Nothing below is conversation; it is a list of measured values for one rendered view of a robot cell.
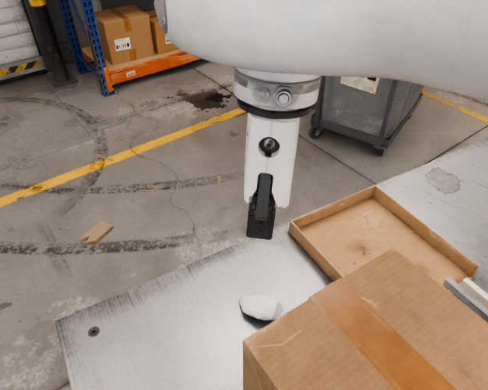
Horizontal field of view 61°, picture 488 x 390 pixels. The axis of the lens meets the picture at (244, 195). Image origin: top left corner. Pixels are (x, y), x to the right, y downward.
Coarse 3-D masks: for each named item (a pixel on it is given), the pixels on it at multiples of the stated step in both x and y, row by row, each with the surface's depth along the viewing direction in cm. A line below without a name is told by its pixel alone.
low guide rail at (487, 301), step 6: (462, 282) 76; (468, 282) 75; (468, 288) 75; (474, 288) 74; (474, 294) 74; (480, 294) 73; (486, 294) 73; (480, 300) 73; (486, 300) 72; (486, 306) 73
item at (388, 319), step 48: (336, 288) 49; (384, 288) 49; (432, 288) 49; (288, 336) 44; (336, 336) 44; (384, 336) 44; (432, 336) 44; (480, 336) 44; (288, 384) 41; (336, 384) 41; (384, 384) 41; (432, 384) 40; (480, 384) 41
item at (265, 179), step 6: (264, 174) 41; (270, 174) 41; (264, 180) 42; (270, 180) 41; (264, 186) 42; (258, 192) 42; (264, 192) 42; (258, 198) 42; (264, 198) 42; (258, 204) 42; (264, 204) 42; (258, 210) 43; (264, 210) 43; (258, 216) 43; (264, 216) 43
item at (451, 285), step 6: (444, 282) 70; (450, 282) 69; (456, 282) 69; (450, 288) 69; (456, 288) 68; (462, 288) 68; (456, 294) 68; (462, 294) 67; (468, 294) 67; (462, 300) 68; (468, 300) 67; (474, 300) 66; (474, 306) 66; (480, 306) 66; (480, 312) 65; (486, 312) 65; (486, 318) 65
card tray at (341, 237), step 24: (360, 192) 101; (384, 192) 101; (312, 216) 96; (336, 216) 99; (360, 216) 99; (384, 216) 99; (408, 216) 96; (312, 240) 94; (336, 240) 94; (360, 240) 94; (384, 240) 94; (408, 240) 94; (432, 240) 92; (336, 264) 88; (360, 264) 88; (432, 264) 88; (456, 264) 88
